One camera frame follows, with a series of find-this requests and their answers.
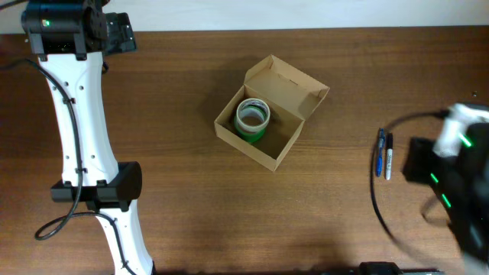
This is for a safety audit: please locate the black white marker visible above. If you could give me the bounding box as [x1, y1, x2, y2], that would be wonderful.
[385, 133, 393, 180]

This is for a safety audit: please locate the blue pen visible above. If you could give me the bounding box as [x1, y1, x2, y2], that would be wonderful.
[376, 128, 386, 177]

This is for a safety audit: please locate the white tape roll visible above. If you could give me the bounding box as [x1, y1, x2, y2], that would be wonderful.
[236, 98, 271, 133]

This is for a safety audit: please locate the brown cardboard box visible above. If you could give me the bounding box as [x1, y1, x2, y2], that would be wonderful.
[214, 55, 329, 171]

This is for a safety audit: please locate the green tape roll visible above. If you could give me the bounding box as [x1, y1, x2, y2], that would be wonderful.
[234, 106, 268, 143]

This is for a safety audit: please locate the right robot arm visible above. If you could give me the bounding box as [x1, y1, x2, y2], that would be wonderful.
[402, 123, 488, 274]

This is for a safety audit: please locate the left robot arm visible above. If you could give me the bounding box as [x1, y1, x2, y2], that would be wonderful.
[21, 0, 156, 274]

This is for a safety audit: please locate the right black cable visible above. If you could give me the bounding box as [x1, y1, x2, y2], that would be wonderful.
[368, 109, 450, 245]

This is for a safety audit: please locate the black cable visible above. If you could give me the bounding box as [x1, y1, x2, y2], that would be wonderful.
[368, 109, 450, 245]
[0, 57, 137, 275]

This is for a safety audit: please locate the left black cable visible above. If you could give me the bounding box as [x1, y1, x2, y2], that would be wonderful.
[0, 57, 137, 275]

